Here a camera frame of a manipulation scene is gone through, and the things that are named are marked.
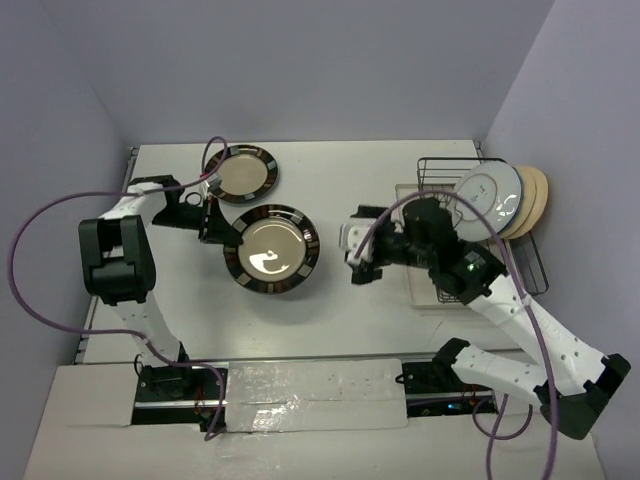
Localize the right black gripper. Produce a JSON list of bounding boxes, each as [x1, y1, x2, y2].
[[351, 204, 434, 284]]

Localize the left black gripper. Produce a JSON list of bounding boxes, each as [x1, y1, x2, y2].
[[150, 195, 242, 245]]

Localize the black rim plate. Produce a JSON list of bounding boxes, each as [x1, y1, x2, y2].
[[204, 144, 279, 205], [223, 204, 320, 295]]

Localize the black rim plate front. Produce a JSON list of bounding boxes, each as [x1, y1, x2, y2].
[[223, 204, 320, 295]]

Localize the red and teal floral plate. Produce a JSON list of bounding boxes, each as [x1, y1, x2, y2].
[[448, 161, 522, 242]]

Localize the beige bird plate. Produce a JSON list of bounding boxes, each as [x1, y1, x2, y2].
[[500, 166, 537, 239], [519, 165, 549, 236]]

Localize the teal scalloped plate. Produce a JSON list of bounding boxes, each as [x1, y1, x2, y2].
[[508, 166, 525, 229]]

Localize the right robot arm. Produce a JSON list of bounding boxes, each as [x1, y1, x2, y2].
[[339, 196, 631, 440]]

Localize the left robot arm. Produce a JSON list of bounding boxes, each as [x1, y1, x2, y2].
[[78, 175, 242, 399]]

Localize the white drain tray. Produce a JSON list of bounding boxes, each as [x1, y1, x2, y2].
[[395, 177, 465, 310]]

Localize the silver tape sheet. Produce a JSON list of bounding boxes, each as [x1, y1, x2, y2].
[[225, 359, 408, 433]]

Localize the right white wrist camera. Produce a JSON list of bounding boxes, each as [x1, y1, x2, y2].
[[338, 219, 374, 267]]

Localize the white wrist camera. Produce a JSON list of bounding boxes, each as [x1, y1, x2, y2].
[[200, 173, 222, 194], [338, 219, 374, 267]]

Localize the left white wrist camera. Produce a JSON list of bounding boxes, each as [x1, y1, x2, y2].
[[200, 173, 222, 194]]

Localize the black wire dish rack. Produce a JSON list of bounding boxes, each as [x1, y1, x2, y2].
[[417, 157, 549, 297]]

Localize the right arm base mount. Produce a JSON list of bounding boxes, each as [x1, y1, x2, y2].
[[395, 361, 497, 418]]

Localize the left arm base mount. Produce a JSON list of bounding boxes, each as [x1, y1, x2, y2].
[[131, 355, 226, 435]]

